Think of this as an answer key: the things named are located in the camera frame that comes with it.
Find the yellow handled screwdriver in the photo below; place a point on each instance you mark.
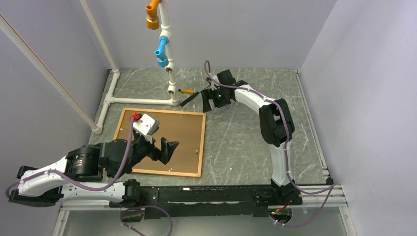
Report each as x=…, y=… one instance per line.
x=187, y=91

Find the white pvc pipe stand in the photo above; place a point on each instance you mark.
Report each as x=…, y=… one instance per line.
x=141, y=87

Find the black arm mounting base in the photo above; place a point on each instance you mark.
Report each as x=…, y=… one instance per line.
x=215, y=200

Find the blue pipe nozzle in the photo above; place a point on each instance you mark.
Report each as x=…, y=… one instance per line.
x=160, y=53

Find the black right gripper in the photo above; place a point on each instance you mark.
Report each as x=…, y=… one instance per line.
x=207, y=95

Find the aluminium table edge rail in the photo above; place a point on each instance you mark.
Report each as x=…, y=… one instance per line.
x=325, y=171

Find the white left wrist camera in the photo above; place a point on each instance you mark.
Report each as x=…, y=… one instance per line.
x=145, y=126

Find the orange pipe nozzle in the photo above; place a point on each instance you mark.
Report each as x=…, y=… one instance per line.
x=152, y=19

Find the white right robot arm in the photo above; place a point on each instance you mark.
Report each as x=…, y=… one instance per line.
x=276, y=124

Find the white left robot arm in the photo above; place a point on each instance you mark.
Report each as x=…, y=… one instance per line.
x=89, y=173

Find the white diagonal pole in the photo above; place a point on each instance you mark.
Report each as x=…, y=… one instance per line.
x=28, y=52

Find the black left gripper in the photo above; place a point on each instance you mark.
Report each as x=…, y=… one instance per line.
x=164, y=154

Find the black claw hammer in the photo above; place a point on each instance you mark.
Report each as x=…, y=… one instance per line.
x=195, y=94

